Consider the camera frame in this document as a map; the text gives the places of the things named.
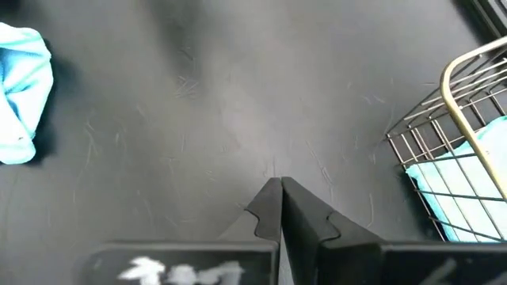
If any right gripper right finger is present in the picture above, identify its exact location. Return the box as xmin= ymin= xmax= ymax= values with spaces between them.
xmin=281 ymin=177 xmax=507 ymax=285

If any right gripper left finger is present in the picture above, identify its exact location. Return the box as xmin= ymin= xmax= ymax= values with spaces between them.
xmin=77 ymin=177 xmax=283 ymax=285

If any teal microfiber towel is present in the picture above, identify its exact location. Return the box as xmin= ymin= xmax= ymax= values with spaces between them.
xmin=406 ymin=116 xmax=507 ymax=243

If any black wire basket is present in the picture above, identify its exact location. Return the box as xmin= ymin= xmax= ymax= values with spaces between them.
xmin=386 ymin=35 xmax=507 ymax=243

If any light blue microfiber towel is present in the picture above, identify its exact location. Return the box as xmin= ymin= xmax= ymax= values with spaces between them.
xmin=0 ymin=21 xmax=55 ymax=165

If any black aluminium table frame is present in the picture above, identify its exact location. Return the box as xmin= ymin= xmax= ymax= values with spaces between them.
xmin=455 ymin=0 xmax=507 ymax=40

